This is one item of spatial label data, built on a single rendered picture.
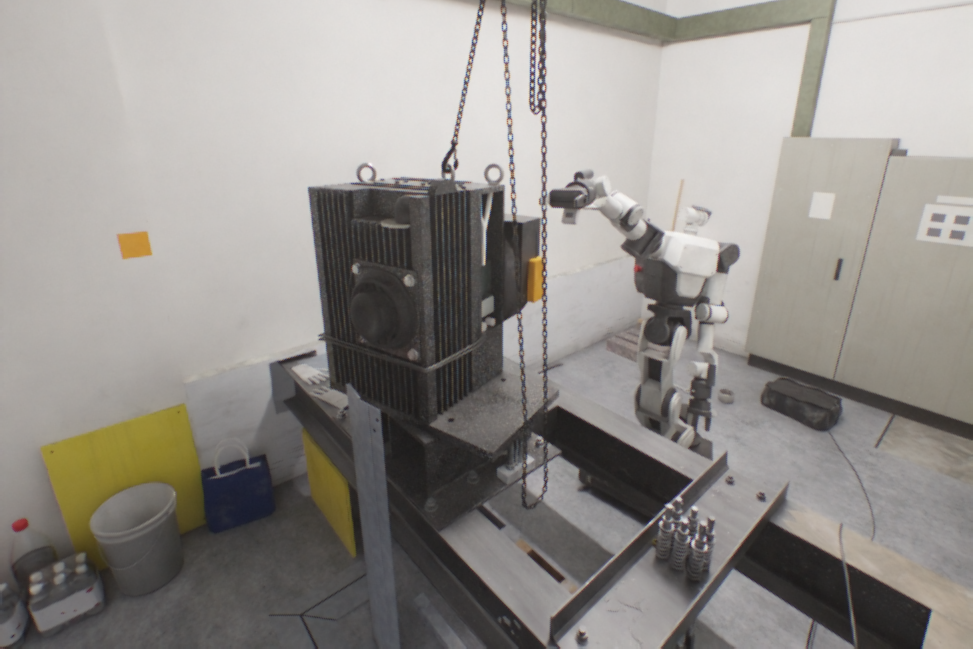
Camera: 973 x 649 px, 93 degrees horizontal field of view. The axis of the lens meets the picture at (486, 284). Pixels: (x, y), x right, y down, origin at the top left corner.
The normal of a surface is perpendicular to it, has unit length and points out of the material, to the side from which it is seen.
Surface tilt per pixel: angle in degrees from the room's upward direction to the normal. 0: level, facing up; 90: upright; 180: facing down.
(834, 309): 90
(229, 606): 0
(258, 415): 90
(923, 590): 0
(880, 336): 90
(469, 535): 0
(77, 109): 90
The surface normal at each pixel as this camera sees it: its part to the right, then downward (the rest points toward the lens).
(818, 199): -0.76, 0.20
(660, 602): 0.00, -0.95
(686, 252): 0.31, 0.17
